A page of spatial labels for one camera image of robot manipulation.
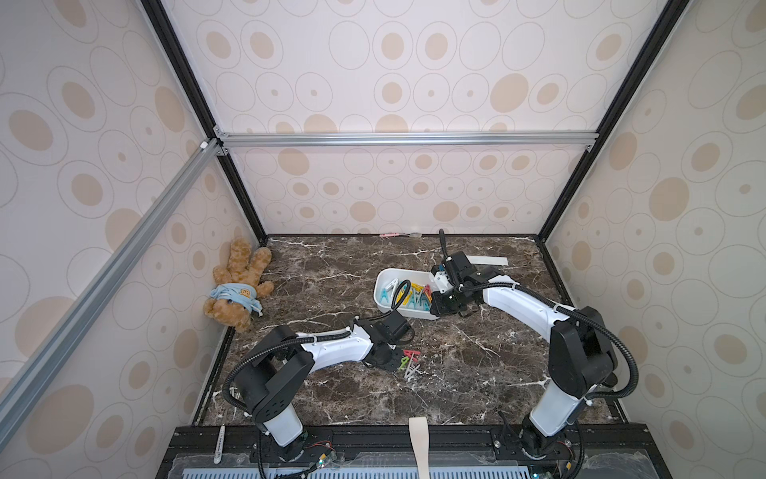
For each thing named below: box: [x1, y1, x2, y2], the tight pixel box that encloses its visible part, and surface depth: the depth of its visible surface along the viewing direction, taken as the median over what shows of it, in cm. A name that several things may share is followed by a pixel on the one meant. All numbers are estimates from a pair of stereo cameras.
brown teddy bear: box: [203, 237, 275, 334], surface depth 96 cm
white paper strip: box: [465, 254, 509, 267], surface depth 115 cm
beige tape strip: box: [408, 417, 430, 479], surface depth 75 cm
